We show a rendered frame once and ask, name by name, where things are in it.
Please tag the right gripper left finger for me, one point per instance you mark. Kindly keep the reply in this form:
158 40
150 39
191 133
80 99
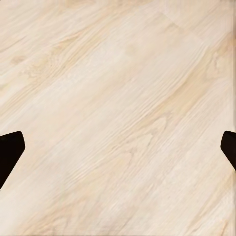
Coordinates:
12 146

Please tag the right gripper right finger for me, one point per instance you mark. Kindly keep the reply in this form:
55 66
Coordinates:
228 146

